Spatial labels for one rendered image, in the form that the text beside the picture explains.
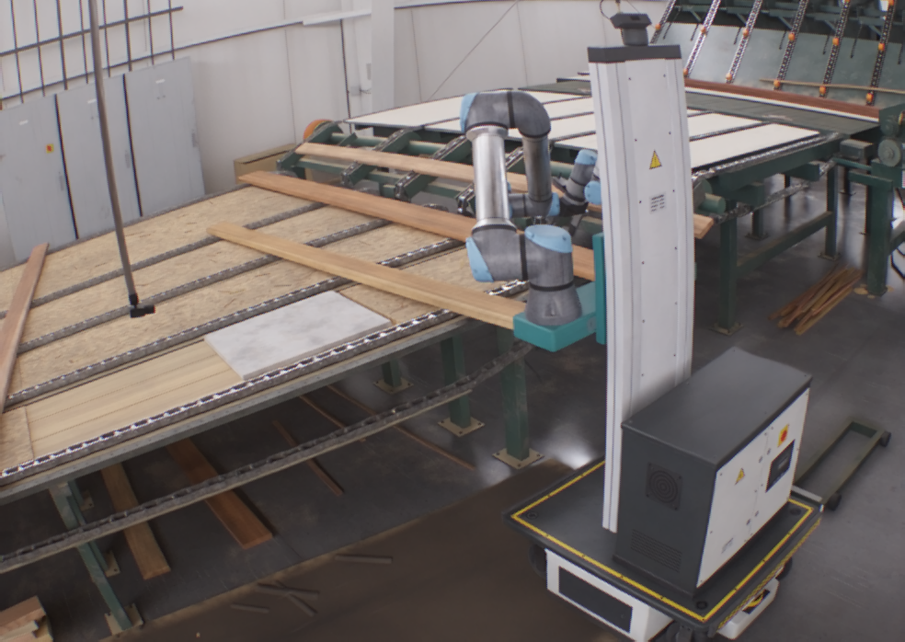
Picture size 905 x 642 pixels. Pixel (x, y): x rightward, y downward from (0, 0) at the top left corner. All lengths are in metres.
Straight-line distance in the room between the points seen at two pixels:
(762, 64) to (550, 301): 6.47
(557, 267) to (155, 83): 6.25
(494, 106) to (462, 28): 8.19
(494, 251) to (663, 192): 0.48
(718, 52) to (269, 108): 5.26
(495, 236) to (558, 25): 9.60
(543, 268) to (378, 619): 1.36
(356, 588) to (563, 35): 9.79
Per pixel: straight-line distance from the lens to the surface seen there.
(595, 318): 2.07
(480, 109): 2.10
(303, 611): 2.72
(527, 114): 2.10
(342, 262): 3.31
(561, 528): 2.44
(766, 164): 4.29
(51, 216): 7.66
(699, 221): 3.31
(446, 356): 3.52
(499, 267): 1.96
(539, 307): 2.00
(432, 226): 3.63
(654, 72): 2.00
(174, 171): 7.86
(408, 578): 2.78
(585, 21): 11.89
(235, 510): 3.28
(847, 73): 7.74
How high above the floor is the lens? 1.89
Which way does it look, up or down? 21 degrees down
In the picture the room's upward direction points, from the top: 6 degrees counter-clockwise
